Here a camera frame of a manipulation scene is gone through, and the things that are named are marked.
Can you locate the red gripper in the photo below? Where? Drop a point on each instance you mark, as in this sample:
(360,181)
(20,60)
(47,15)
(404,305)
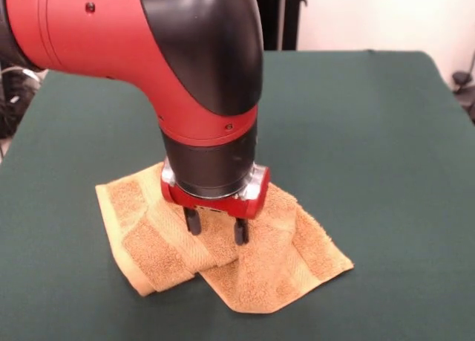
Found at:
(222,207)

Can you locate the orange terry towel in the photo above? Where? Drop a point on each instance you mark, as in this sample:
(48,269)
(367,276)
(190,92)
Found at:
(278,281)

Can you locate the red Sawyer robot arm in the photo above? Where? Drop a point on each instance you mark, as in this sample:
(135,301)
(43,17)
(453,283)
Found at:
(111,40)

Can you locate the dark green table cloth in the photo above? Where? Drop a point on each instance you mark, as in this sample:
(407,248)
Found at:
(371,170)

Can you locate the small black stand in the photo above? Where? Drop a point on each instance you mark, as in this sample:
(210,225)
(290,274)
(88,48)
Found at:
(462,79)

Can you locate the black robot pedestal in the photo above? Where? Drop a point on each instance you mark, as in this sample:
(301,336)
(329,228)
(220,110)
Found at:
(293,14)

